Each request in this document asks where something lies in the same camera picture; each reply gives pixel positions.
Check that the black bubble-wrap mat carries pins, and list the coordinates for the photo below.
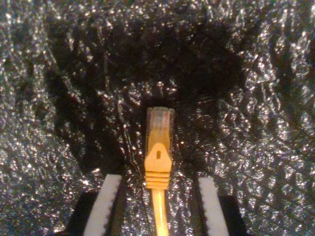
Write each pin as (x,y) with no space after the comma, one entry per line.
(49,123)

